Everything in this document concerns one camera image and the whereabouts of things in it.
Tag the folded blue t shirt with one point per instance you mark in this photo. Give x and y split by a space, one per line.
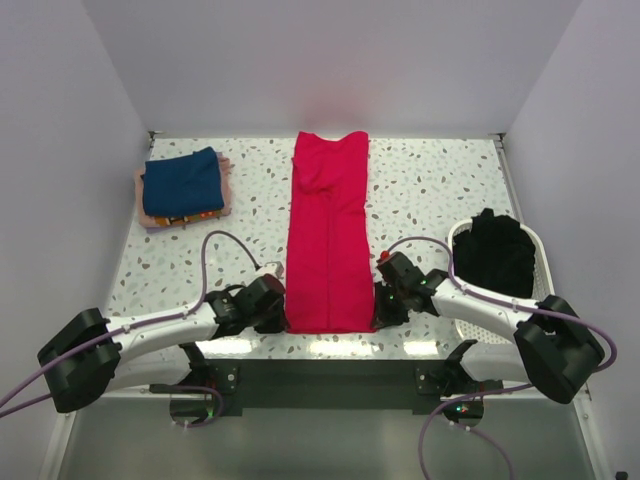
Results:
183 186

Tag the folded pink t shirt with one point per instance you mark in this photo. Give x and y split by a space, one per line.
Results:
225 170

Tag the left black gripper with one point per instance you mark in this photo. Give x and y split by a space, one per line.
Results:
278 324

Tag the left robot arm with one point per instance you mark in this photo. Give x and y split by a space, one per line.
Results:
94 354

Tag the black t shirt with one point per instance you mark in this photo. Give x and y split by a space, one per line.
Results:
496 254

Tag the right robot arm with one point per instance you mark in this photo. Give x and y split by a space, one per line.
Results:
545 346

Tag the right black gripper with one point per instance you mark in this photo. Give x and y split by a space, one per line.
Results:
381 317

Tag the red t shirt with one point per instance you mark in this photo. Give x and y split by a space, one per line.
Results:
329 283

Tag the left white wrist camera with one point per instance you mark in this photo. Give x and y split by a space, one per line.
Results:
273 268

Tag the white perforated tray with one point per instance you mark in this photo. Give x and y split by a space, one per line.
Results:
542 286

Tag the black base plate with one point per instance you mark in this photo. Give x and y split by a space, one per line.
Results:
414 385

